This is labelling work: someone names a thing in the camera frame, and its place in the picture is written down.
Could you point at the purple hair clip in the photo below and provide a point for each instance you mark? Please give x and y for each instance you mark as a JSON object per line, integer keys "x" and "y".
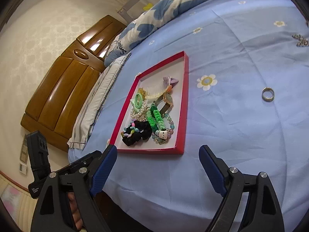
{"x": 172, "y": 80}

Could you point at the clear hair comb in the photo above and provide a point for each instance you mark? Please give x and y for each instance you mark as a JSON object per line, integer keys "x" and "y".
{"x": 155, "y": 91}

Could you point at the striped white pillow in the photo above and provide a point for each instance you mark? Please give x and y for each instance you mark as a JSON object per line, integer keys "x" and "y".
{"x": 93, "y": 105}

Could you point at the green round hair clip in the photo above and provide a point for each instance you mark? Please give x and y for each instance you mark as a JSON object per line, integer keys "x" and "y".
{"x": 137, "y": 102}

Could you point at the black velvet scrunchie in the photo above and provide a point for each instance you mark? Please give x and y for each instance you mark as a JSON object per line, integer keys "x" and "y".
{"x": 136, "y": 132}

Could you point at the silver rhinestone bow clip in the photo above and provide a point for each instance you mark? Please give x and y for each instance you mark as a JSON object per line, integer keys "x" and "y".
{"x": 302, "y": 42}

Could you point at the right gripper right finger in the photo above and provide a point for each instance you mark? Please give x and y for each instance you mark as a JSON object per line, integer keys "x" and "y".
{"x": 262, "y": 211}

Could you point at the red-rimmed white tray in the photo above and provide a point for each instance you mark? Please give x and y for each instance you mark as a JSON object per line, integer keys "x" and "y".
{"x": 168, "y": 130}

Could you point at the gold wristwatch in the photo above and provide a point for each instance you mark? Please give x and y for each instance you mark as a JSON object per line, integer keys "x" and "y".
{"x": 168, "y": 103}

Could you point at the left hand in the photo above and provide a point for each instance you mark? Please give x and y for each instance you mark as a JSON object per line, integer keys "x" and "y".
{"x": 75, "y": 211}

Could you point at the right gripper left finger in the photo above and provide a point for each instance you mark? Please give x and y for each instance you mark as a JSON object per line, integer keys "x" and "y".
{"x": 84, "y": 178}

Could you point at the blue heart patterned duvet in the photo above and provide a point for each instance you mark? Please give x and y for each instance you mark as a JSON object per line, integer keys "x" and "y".
{"x": 146, "y": 24}

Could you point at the white wall switch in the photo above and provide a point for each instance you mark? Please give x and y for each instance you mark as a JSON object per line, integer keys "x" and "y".
{"x": 23, "y": 168}

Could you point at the wooden headboard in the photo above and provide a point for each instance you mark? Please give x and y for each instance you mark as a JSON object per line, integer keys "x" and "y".
{"x": 57, "y": 101}

